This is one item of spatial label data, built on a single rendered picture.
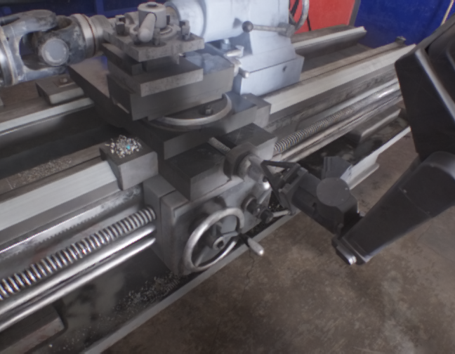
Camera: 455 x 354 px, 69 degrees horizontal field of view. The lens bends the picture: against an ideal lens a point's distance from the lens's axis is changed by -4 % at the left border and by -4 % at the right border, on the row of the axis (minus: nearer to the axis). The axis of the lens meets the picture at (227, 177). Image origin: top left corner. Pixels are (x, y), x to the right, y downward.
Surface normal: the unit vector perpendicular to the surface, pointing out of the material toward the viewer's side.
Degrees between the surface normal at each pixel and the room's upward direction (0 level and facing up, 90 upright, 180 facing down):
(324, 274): 0
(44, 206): 36
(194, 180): 90
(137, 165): 90
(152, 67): 90
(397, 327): 0
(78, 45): 90
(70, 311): 0
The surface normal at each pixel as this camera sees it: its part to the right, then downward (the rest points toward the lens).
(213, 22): 0.68, 0.50
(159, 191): 0.08, -0.76
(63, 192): 0.46, -0.32
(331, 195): -0.24, -0.52
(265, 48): 0.65, 0.16
